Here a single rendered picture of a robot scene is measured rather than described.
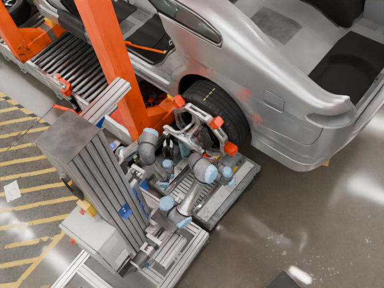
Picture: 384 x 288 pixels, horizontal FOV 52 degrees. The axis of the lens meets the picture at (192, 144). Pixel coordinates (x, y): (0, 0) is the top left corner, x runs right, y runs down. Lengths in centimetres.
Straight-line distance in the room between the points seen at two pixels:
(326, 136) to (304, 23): 150
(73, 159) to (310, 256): 249
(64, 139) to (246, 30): 138
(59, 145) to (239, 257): 222
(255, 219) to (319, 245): 62
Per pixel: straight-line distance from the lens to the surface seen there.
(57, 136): 213
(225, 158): 395
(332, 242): 393
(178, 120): 348
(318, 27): 407
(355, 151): 442
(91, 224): 274
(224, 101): 317
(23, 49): 489
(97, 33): 270
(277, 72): 265
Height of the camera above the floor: 364
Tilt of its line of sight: 57 degrees down
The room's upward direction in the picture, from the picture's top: 10 degrees counter-clockwise
